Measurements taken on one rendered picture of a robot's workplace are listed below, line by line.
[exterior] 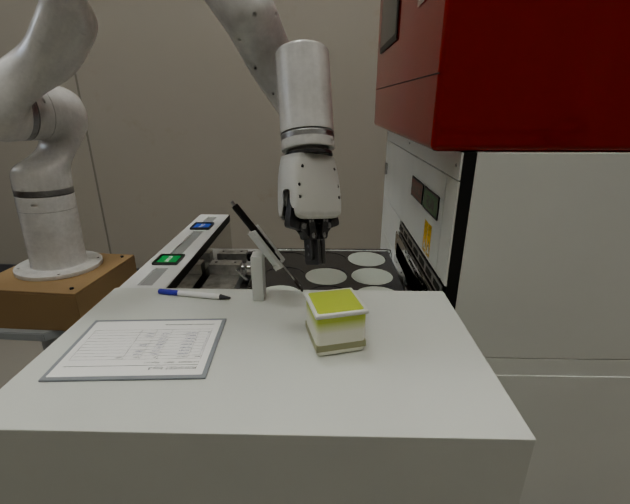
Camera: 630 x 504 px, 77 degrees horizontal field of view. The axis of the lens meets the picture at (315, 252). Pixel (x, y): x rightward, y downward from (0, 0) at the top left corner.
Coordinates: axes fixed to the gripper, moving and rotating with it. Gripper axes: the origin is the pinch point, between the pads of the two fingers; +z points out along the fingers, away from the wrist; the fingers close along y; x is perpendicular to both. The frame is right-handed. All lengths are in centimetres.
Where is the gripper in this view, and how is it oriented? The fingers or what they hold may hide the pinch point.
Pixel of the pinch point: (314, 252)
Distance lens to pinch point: 62.3
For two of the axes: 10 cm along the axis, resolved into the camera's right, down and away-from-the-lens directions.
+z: 0.7, 10.0, 0.4
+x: 6.8, -0.2, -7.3
